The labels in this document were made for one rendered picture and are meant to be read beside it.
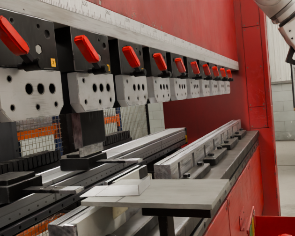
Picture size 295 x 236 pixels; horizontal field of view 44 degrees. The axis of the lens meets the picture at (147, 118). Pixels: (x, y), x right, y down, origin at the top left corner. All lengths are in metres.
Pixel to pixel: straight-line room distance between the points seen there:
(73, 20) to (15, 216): 0.51
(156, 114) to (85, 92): 8.52
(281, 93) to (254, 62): 5.48
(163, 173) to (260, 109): 1.74
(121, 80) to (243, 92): 2.05
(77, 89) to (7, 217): 0.40
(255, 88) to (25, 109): 2.41
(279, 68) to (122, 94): 7.54
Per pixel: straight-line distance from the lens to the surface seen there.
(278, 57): 8.35
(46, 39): 0.65
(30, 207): 1.02
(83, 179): 1.22
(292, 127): 8.35
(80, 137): 0.77
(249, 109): 2.87
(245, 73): 2.86
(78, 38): 0.68
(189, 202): 0.66
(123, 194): 0.75
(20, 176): 0.93
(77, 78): 0.71
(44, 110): 0.62
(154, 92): 1.06
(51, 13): 0.68
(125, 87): 0.88
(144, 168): 1.04
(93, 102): 0.75
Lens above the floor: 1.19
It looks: 3 degrees down
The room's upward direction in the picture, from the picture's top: 5 degrees counter-clockwise
